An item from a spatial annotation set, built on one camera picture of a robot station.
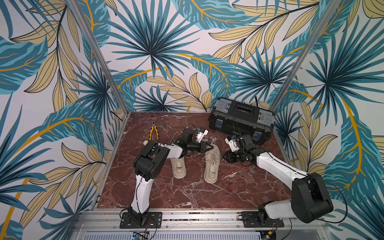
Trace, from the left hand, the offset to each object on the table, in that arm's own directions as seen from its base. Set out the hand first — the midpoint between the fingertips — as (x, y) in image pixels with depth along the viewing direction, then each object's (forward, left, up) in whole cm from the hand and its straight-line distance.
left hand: (213, 148), depth 91 cm
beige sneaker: (-11, +20, -3) cm, 23 cm away
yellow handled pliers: (+22, +41, -7) cm, 47 cm away
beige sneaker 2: (-6, +1, -2) cm, 7 cm away
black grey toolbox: (+19, -21, +8) cm, 29 cm away
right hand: (-4, -7, 0) cm, 8 cm away
